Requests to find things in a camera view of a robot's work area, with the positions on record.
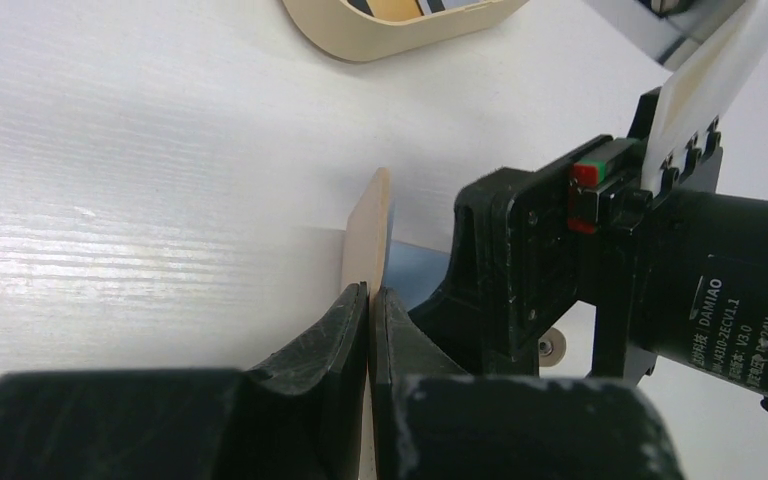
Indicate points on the yellow card with black stripe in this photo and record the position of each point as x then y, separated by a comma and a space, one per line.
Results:
389, 10

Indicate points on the beige leather card holder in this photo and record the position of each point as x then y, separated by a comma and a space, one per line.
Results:
365, 252

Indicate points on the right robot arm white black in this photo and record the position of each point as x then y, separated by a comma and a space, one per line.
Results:
732, 257

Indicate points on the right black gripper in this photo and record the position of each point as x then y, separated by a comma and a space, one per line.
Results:
528, 245

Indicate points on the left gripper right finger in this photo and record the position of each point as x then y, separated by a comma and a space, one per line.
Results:
433, 420

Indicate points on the beige oval tray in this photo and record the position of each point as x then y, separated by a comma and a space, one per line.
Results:
345, 33

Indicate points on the grey card with black stripe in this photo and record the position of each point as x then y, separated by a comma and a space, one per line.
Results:
429, 7

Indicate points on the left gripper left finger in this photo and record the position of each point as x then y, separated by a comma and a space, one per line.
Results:
296, 415

